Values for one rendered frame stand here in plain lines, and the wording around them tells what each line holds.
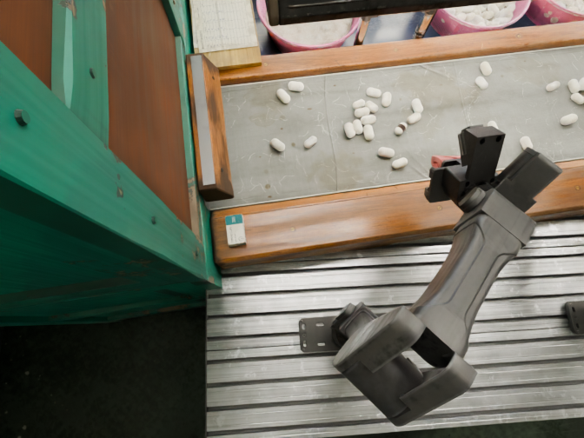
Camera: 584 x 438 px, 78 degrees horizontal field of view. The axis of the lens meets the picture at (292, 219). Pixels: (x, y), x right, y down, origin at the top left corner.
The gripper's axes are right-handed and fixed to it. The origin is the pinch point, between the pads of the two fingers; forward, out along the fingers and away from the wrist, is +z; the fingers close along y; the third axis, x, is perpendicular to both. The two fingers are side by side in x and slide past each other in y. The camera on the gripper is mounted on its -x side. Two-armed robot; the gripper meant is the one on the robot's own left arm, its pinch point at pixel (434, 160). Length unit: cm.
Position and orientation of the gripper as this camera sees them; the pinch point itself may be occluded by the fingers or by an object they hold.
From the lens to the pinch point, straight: 74.8
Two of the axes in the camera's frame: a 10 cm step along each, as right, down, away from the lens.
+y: -9.9, 1.4, -0.7
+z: -1.4, -5.6, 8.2
